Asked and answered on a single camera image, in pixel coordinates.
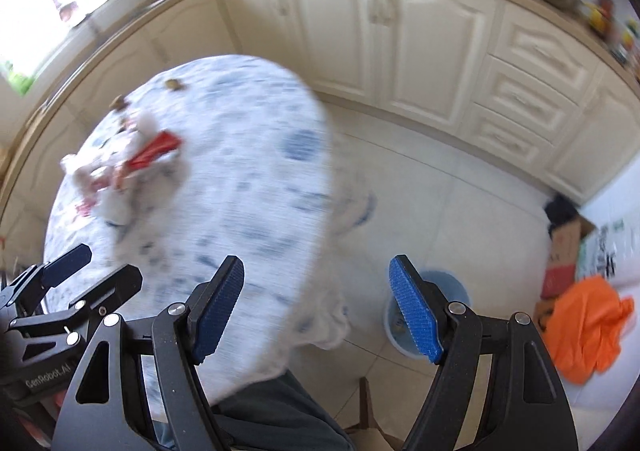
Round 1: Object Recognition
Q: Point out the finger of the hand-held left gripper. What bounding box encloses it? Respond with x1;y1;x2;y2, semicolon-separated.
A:
0;243;94;318
9;264;144;348

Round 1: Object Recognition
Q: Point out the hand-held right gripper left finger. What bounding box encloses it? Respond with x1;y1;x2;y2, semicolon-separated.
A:
52;255;246;451

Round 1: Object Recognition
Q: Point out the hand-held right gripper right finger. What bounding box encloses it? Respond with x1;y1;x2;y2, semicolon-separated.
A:
389;254;579;451

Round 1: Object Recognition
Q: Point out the blue plastic waste bin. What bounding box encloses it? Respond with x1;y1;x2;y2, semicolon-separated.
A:
384;270;472;359

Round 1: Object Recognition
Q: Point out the red snack wrapper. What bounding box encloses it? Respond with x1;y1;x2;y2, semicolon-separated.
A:
131;131;182;169

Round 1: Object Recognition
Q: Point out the wooden stool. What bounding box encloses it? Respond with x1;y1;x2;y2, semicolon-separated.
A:
345;376;406;451

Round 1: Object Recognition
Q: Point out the person's leg in dark trousers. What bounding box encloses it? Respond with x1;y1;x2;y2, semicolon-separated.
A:
150;371;356;451

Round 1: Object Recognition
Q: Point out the blue patterned white towel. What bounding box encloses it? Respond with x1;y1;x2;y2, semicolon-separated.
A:
44;54;351;407

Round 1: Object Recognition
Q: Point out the brown cardboard box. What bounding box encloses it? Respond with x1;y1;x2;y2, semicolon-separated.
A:
532;214;598;327

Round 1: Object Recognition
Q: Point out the orange plastic bag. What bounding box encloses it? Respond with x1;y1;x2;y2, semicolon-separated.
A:
542;275;636;386

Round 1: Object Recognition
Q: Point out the dark cloth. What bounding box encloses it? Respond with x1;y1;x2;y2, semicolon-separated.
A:
544;195;581;232

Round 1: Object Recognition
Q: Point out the white printed rice bag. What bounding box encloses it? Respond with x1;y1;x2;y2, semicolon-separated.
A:
575;218;640;287

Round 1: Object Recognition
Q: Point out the cream cabinet drawer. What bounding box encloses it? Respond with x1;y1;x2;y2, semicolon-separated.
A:
462;104;561;162
477;58;583;132
500;11;601;87

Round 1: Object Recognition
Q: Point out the bright window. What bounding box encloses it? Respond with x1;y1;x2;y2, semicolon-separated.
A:
0;0;126;97

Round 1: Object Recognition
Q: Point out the cream kitchen cabinet unit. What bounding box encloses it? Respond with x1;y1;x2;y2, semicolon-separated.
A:
0;0;640;257

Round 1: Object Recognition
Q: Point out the row of condiment bottles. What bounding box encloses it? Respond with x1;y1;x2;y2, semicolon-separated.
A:
580;0;640;67

